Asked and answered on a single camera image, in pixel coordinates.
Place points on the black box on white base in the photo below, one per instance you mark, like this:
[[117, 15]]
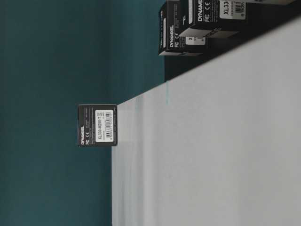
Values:
[[97, 125]]

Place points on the white base sheet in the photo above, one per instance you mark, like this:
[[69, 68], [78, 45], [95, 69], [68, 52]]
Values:
[[219, 145]]

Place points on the black base mat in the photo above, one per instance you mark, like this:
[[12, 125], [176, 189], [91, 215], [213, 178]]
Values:
[[262, 18]]

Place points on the black dynamixel box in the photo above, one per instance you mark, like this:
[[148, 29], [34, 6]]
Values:
[[212, 18], [170, 42]]

